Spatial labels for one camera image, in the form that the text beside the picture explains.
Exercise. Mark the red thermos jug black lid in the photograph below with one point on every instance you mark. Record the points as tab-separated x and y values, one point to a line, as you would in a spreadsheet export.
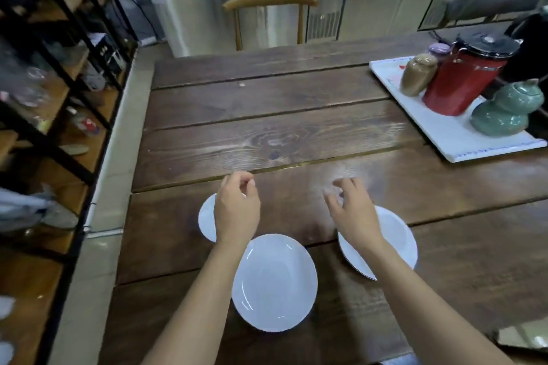
460	80

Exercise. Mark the person's left hand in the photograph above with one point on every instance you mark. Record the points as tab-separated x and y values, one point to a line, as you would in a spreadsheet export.
236	215

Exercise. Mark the green gourd-shaped ceramic jar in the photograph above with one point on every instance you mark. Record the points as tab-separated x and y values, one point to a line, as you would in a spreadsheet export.
505	112

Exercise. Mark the stainless steel counter fridge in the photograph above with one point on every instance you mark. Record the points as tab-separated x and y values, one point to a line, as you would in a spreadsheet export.
239	5

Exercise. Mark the person's right thumb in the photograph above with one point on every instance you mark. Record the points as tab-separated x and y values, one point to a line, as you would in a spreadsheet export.
332	204

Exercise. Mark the black metal wooden shelf rack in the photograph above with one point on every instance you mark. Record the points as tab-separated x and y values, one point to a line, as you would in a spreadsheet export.
47	129

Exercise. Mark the white plate with dark rim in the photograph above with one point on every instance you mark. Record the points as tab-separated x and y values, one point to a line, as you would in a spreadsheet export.
396	236

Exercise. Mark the white rectangular tray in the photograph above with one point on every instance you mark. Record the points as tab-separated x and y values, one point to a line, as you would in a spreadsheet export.
449	133

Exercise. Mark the purple ceramic jar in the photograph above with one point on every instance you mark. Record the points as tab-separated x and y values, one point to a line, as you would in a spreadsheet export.
439	50

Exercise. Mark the person's right hand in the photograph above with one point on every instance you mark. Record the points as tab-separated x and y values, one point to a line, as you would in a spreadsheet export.
357	219

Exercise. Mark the red and white shelf item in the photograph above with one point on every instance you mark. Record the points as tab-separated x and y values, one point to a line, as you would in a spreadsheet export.
87	125

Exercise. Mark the large white plate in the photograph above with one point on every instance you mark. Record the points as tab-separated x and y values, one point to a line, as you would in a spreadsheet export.
276	285

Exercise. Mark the grey padded chair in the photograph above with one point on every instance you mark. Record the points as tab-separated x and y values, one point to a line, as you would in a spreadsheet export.
488	5

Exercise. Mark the black round object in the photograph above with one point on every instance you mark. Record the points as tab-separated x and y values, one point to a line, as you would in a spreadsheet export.
531	52

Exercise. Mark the brown ceramic jar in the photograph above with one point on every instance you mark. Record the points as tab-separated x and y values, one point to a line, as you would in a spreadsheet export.
417	74

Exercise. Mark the grey crumpled cloth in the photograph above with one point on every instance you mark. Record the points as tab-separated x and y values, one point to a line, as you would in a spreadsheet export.
32	213

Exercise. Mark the small white plate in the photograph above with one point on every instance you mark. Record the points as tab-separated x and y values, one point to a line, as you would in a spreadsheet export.
207	219

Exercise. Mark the black and white box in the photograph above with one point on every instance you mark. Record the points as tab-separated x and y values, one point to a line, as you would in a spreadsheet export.
109	59

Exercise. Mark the grey oval dish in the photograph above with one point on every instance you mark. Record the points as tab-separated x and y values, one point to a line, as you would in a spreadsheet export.
75	149

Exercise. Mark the person's left thumb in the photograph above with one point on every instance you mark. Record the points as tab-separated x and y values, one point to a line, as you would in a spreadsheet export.
252	191

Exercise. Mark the person's left forearm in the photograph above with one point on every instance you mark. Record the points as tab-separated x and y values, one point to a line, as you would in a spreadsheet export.
199	313

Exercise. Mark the person's right forearm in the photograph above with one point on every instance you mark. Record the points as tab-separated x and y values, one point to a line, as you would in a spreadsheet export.
421	313

